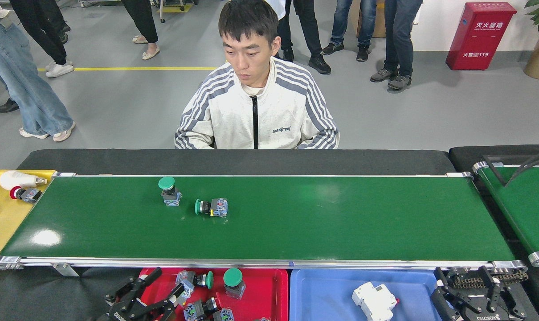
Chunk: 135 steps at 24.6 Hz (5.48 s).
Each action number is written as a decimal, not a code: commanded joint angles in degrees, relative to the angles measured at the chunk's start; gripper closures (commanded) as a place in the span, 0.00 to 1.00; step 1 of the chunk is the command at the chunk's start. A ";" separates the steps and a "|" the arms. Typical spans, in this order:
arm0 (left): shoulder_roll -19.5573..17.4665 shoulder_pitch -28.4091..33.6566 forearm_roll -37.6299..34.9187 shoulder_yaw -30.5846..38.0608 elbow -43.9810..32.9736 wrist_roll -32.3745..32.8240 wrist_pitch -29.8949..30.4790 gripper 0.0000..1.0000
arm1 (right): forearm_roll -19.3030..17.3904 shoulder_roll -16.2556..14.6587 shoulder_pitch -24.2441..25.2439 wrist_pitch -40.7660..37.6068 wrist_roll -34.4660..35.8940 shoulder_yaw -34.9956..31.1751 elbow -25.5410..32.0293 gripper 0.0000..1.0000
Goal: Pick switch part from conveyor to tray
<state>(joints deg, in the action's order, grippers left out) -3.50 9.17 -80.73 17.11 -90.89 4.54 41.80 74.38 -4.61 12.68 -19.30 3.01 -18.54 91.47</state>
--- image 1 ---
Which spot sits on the blue plastic tray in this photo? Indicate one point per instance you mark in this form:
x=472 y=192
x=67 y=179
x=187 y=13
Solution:
x=323 y=294

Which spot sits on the red fire extinguisher cabinet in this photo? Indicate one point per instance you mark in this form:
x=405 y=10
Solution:
x=479 y=40

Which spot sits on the yellow push button switch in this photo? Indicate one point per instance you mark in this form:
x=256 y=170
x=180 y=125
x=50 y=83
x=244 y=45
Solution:
x=222 y=314

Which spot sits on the brown cardboard box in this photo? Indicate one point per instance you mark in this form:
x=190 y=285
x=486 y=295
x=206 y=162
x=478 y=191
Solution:
x=381 y=24

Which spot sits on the white circuit breaker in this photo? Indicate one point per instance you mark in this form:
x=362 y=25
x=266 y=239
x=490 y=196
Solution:
x=372 y=301

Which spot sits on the narrow green conveyor belt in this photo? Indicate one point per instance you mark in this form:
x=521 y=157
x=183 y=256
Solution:
x=528 y=209

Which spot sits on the red plastic tray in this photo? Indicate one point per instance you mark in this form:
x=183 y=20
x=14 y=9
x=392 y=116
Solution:
x=265 y=294

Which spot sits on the red push button switch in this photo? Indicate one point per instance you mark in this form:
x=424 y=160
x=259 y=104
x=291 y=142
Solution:
x=29 y=195
x=193 y=310

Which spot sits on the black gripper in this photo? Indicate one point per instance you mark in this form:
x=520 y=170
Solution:
x=487 y=316
x=127 y=317

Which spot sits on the white light bulb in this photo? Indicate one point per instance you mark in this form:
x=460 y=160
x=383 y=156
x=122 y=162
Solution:
x=15 y=180

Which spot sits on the wide green conveyor belt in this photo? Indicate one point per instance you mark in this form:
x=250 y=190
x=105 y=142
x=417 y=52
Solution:
x=296 y=223

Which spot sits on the standing person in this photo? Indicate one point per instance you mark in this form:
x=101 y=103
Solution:
x=6 y=106
x=398 y=35
x=20 y=80
x=349 y=22
x=300 y=26
x=42 y=31
x=140 y=18

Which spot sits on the seated person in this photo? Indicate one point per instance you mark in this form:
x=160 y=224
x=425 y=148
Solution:
x=274 y=111

